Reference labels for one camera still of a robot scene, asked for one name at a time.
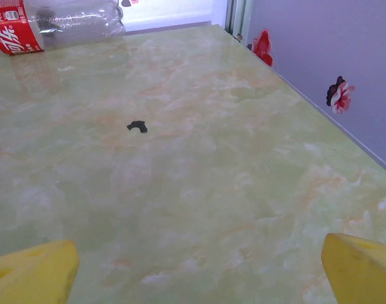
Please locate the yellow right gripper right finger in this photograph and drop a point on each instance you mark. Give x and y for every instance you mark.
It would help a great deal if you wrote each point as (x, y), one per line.
(364, 275)

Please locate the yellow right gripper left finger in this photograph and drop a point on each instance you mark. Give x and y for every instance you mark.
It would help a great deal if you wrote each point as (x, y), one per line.
(34, 275)

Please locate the clear cola bottle red label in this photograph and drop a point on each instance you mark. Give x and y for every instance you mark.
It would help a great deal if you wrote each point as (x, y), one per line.
(19, 31)

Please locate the red and black flower sticker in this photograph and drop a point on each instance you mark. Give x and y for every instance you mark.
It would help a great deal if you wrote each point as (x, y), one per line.
(340, 96)

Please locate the small black debris scrap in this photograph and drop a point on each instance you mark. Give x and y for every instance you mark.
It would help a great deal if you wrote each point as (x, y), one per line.
(138, 126)

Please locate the red flower wall sticker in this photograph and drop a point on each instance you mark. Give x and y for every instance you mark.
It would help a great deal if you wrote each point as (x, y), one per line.
(263, 47)

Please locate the grey window frame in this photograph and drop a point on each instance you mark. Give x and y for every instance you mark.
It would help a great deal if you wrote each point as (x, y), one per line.
(235, 16)

